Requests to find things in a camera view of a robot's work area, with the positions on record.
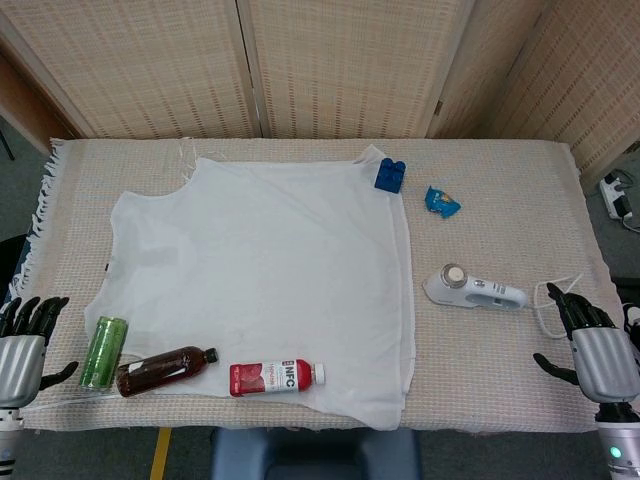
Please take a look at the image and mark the beige woven tablecloth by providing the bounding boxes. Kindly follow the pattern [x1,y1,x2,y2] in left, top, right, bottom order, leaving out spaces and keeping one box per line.
[0,137,632,434]

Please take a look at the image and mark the red NFC juice bottle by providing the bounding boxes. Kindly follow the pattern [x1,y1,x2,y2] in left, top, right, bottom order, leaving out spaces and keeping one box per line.
[229,357,327,399]

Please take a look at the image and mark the white power strip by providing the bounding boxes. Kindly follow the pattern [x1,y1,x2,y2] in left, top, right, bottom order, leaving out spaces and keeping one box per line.
[599,171,640,222]

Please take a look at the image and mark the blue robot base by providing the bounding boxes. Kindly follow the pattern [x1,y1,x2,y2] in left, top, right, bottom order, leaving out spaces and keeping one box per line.
[209,428,421,480]

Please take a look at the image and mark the yellow floor tape strip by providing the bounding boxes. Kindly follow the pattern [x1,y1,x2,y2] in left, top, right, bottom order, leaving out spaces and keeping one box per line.
[149,428,173,480]

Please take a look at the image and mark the blue snack packet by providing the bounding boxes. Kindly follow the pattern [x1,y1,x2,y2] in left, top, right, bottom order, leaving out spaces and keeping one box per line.
[424,185,462,219]

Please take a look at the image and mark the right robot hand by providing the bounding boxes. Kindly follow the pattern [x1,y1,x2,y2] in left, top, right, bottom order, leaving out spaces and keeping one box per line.
[532,282,640,404]

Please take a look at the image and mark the black and white shoe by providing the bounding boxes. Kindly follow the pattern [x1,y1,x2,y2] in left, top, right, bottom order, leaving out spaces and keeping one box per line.
[622,303,640,361]

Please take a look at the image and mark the green drink can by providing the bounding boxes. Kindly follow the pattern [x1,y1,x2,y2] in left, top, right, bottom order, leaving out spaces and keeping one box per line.
[79,315,130,392]

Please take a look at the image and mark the blue toy brick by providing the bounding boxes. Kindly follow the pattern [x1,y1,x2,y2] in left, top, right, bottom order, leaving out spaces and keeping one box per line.
[373,157,407,195]

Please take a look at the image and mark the white sleeveless shirt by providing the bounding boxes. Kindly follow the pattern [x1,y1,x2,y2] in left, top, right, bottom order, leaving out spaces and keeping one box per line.
[85,143,417,431]

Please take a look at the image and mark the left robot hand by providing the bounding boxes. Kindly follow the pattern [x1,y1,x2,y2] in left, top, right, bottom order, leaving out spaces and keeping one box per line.
[0,296,80,409]

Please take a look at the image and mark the beige woven folding screen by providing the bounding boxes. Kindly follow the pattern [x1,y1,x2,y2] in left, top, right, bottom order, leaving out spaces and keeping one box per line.
[0,0,640,189]

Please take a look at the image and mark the brown tea bottle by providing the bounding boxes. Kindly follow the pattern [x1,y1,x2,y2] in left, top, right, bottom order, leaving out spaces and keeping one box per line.
[115,346,219,399]

